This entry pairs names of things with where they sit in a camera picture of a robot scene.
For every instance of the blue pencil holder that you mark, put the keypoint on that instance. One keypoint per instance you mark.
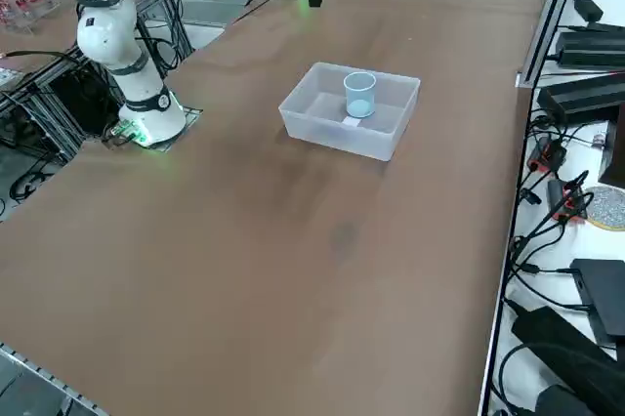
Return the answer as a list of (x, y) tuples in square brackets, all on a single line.
[(360, 106)]

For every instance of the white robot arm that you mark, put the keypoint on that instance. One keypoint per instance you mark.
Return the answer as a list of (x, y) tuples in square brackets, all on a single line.
[(146, 113)]

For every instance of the clear plastic box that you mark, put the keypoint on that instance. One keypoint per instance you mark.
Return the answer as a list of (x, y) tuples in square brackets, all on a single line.
[(342, 142)]

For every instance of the dark brown box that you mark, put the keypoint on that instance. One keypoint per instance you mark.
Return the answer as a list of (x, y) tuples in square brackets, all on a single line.
[(616, 152)]

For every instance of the flat black box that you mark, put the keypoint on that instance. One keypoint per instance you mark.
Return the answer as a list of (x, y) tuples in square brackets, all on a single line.
[(603, 299)]

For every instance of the small white label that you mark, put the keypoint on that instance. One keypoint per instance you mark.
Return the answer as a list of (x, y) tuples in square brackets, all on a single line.
[(351, 121)]

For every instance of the green connector board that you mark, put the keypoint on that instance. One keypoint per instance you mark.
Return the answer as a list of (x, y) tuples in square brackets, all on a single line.
[(124, 129)]

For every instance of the small black power adapter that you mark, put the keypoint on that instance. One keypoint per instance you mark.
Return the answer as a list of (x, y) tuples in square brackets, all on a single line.
[(587, 9)]

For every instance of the black power supply brick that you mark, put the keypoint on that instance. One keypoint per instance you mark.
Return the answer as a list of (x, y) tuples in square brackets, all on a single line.
[(581, 98), (591, 50)]

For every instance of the red and black plug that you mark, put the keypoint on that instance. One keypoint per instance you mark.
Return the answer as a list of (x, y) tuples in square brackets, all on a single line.
[(549, 154)]

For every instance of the small round cap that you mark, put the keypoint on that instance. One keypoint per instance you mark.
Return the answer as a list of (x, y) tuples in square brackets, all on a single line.
[(598, 140)]

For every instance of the black adapter with red clips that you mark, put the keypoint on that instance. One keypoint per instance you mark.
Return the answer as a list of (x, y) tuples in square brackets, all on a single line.
[(561, 201)]

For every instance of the round glitter coaster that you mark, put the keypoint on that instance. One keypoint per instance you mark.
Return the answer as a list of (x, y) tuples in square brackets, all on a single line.
[(608, 208)]

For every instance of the long black bar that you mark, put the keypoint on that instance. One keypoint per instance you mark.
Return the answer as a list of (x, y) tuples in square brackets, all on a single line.
[(561, 343)]

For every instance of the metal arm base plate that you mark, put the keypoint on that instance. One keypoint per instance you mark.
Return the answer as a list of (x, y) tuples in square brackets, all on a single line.
[(193, 115)]

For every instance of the aluminium camera post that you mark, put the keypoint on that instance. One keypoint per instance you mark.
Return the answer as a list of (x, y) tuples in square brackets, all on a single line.
[(546, 20)]

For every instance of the black aluminium frame rack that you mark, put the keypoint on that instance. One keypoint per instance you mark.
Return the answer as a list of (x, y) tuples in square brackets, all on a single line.
[(44, 123)]

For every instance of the silver aluminium rail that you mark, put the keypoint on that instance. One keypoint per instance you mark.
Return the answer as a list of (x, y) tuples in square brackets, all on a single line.
[(49, 379)]

